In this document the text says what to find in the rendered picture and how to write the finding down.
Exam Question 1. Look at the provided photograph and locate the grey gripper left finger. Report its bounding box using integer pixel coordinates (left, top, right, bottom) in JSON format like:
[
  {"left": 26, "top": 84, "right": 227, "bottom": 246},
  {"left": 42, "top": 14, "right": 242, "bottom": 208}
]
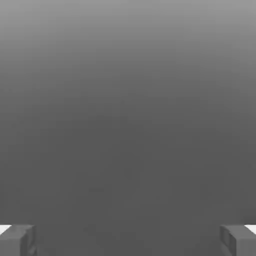
[{"left": 0, "top": 224, "right": 38, "bottom": 256}]

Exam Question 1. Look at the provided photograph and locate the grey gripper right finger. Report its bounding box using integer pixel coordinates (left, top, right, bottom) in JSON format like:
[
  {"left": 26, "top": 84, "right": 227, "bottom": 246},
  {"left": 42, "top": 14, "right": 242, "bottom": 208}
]
[{"left": 219, "top": 224, "right": 256, "bottom": 256}]

